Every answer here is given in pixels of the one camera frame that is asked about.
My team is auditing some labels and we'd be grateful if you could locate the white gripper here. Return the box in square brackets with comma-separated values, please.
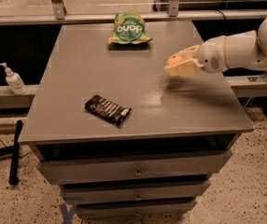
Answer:
[164, 35, 228, 77]

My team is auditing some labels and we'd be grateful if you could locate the orange fruit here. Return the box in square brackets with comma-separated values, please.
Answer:
[167, 54, 183, 65]

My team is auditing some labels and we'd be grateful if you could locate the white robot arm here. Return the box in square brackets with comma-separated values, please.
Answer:
[164, 18, 267, 77]

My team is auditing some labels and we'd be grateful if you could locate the black rxbar chocolate wrapper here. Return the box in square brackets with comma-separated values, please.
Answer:
[85, 95, 132, 126]

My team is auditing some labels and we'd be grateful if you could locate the grey drawer cabinet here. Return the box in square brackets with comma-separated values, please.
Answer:
[18, 20, 255, 220]

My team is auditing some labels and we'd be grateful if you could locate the green dang chips bag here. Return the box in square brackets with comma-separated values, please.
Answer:
[107, 11, 152, 45]

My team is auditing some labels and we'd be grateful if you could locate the grey metal railing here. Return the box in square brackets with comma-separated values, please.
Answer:
[0, 0, 267, 25]

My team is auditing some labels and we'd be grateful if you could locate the top grey drawer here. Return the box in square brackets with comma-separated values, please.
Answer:
[37, 149, 232, 185]

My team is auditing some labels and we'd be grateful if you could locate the grey drawer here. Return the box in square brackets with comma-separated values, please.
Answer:
[76, 198, 196, 218]
[61, 180, 210, 204]
[37, 149, 232, 185]

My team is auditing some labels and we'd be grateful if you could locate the middle grey drawer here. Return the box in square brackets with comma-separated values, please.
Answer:
[61, 180, 210, 204]

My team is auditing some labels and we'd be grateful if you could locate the bottom grey drawer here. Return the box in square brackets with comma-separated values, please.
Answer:
[76, 198, 196, 218]

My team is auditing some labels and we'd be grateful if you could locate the white pump lotion bottle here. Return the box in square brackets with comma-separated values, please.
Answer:
[0, 63, 27, 95]

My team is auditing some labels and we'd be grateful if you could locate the black pole stand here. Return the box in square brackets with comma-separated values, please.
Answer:
[9, 120, 22, 185]

